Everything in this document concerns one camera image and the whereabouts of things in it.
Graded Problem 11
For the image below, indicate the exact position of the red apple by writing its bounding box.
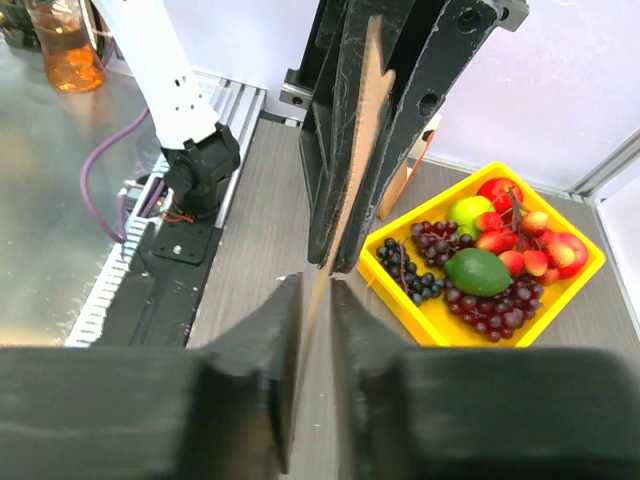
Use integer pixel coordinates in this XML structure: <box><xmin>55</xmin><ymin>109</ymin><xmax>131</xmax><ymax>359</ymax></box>
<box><xmin>554</xmin><ymin>231</ymin><xmax>590</xmax><ymax>280</ymax></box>
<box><xmin>477</xmin><ymin>177</ymin><xmax>524</xmax><ymax>214</ymax></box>

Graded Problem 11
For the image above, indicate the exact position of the dark red grape bunch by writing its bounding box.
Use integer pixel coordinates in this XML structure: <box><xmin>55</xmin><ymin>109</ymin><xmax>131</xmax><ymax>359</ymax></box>
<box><xmin>410</xmin><ymin>220</ymin><xmax>475</xmax><ymax>269</ymax></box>

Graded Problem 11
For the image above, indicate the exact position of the purple grape bunch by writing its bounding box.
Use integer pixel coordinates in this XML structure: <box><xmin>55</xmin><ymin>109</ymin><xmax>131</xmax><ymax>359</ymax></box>
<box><xmin>444</xmin><ymin>275</ymin><xmax>544</xmax><ymax>342</ymax></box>

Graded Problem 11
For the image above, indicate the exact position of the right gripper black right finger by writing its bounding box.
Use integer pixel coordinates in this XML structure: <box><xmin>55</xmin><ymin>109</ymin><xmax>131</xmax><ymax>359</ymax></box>
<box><xmin>330</xmin><ymin>280</ymin><xmax>639</xmax><ymax>479</ymax></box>

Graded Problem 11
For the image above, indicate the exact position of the red apple left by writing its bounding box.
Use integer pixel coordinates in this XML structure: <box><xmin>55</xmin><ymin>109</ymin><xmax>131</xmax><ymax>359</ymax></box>
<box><xmin>477</xmin><ymin>177</ymin><xmax>524</xmax><ymax>214</ymax></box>

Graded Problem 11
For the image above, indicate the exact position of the brown paper coffee filter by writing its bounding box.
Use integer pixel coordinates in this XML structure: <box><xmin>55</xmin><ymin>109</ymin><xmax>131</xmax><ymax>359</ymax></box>
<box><xmin>289</xmin><ymin>13</ymin><xmax>398</xmax><ymax>480</ymax></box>

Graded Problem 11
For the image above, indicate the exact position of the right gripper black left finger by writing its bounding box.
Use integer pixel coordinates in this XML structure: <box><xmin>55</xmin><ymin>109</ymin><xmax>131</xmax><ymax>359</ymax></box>
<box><xmin>1</xmin><ymin>274</ymin><xmax>303</xmax><ymax>479</ymax></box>

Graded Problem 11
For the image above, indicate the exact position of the green apple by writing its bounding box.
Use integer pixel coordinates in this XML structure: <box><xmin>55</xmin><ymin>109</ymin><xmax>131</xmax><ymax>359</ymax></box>
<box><xmin>447</xmin><ymin>195</ymin><xmax>495</xmax><ymax>239</ymax></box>

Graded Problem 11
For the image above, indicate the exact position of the orange liquid glass bottle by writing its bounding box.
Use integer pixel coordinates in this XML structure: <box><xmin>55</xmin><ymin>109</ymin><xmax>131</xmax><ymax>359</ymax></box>
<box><xmin>25</xmin><ymin>1</ymin><xmax>105</xmax><ymax>93</ymax></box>

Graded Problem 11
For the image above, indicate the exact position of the red apple top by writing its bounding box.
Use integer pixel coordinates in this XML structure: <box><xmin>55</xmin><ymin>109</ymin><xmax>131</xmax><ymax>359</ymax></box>
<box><xmin>554</xmin><ymin>231</ymin><xmax>590</xmax><ymax>280</ymax></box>

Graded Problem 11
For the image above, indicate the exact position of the yellow plastic tray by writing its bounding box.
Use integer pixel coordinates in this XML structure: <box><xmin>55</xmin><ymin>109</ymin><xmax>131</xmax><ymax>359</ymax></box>
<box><xmin>357</xmin><ymin>162</ymin><xmax>605</xmax><ymax>347</ymax></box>

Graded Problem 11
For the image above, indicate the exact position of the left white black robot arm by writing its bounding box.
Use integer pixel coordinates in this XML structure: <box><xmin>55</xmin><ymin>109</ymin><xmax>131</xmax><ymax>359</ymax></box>
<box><xmin>97</xmin><ymin>1</ymin><xmax>530</xmax><ymax>273</ymax></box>

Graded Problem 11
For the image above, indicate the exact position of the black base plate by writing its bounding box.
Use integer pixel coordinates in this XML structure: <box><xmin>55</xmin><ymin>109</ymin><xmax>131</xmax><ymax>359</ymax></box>
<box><xmin>93</xmin><ymin>217</ymin><xmax>223</xmax><ymax>348</ymax></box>

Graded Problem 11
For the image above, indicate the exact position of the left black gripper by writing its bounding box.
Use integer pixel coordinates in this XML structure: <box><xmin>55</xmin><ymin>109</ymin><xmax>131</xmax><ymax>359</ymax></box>
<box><xmin>280</xmin><ymin>1</ymin><xmax>530</xmax><ymax>273</ymax></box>

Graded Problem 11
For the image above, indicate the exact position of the red cherry bunch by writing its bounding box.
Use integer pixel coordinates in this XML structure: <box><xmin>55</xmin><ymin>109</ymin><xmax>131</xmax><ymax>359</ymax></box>
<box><xmin>475</xmin><ymin>199</ymin><xmax>578</xmax><ymax>285</ymax></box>

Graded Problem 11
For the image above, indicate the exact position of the dark black grape bunch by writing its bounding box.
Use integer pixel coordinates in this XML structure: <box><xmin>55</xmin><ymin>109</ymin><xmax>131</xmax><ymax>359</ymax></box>
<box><xmin>375</xmin><ymin>238</ymin><xmax>445</xmax><ymax>306</ymax></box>

